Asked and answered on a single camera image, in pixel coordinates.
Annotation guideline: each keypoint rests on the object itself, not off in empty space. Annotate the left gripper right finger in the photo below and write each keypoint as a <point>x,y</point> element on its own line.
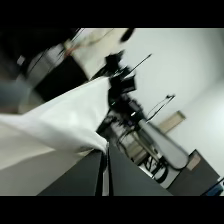
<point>130,180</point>

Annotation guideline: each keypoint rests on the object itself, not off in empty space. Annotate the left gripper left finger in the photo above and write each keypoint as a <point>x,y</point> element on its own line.
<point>83,178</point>

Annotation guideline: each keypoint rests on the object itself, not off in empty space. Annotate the white garment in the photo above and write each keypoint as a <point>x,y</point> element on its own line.
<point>63,120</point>

